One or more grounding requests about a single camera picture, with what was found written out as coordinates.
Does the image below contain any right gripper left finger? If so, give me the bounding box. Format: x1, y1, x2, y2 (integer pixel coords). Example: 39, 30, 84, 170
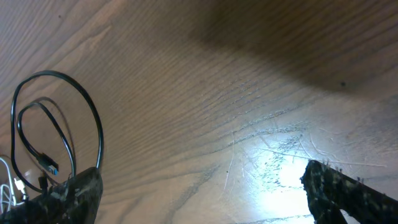
1, 167, 103, 224

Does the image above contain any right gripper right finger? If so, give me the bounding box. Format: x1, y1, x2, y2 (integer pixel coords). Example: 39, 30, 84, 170
300, 160, 397, 223

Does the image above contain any white USB cable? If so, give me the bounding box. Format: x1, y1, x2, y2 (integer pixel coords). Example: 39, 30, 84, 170
0, 155, 27, 215

